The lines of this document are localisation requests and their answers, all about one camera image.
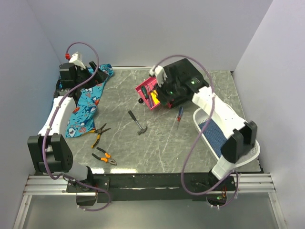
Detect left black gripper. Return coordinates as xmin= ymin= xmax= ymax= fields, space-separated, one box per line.
xmin=74 ymin=61 xmax=108 ymax=90

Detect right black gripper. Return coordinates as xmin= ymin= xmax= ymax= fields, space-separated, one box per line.
xmin=153 ymin=76 xmax=180 ymax=103

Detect black drawer cabinet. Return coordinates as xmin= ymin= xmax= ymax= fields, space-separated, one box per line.
xmin=163 ymin=58 xmax=208 ymax=108

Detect yellow handle screwdriver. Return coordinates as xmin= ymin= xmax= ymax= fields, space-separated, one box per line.
xmin=153 ymin=90 xmax=160 ymax=105
xmin=149 ymin=88 xmax=156 ymax=105

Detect blue red screwdriver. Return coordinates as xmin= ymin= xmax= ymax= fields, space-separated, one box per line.
xmin=147 ymin=89 xmax=154 ymax=108

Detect pink top drawer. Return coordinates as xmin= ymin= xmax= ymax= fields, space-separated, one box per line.
xmin=135 ymin=77 xmax=161 ymax=110

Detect green handle screwdriver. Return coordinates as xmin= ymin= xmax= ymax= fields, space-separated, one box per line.
xmin=141 ymin=85 xmax=149 ymax=100

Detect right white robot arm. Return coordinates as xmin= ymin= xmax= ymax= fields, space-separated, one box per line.
xmin=149 ymin=59 xmax=259 ymax=190

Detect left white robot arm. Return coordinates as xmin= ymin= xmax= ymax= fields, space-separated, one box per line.
xmin=27 ymin=61 xmax=113 ymax=192

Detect white perforated basket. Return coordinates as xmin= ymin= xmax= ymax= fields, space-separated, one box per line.
xmin=193 ymin=108 xmax=260 ymax=167

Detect blue shark print cloth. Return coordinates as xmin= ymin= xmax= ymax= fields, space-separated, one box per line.
xmin=65 ymin=63 xmax=114 ymax=138

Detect yellow black needle-nose pliers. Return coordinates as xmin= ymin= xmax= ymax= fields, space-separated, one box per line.
xmin=84 ymin=123 xmax=111 ymax=148

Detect blue checkered cloth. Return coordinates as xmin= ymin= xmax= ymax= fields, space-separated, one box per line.
xmin=203 ymin=120 xmax=227 ymax=159

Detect orange black combination pliers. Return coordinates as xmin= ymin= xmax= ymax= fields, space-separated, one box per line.
xmin=91 ymin=147 xmax=117 ymax=166

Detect black base crossbar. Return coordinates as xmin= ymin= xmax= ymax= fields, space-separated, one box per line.
xmin=66 ymin=173 xmax=237 ymax=206

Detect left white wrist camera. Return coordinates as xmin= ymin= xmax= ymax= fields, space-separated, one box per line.
xmin=65 ymin=52 xmax=86 ymax=70

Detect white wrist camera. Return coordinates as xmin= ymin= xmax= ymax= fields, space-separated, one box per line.
xmin=65 ymin=52 xmax=86 ymax=70
xmin=149 ymin=65 xmax=167 ymax=87

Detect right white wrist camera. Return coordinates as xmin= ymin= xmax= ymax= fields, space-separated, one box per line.
xmin=149 ymin=65 xmax=167 ymax=87

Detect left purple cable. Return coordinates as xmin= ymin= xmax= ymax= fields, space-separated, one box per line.
xmin=41 ymin=42 xmax=112 ymax=212

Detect black handle claw hammer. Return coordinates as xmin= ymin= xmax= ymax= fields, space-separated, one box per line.
xmin=128 ymin=110 xmax=148 ymax=135

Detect aluminium rail frame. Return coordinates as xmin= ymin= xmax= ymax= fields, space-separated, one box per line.
xmin=14 ymin=173 xmax=287 ymax=229

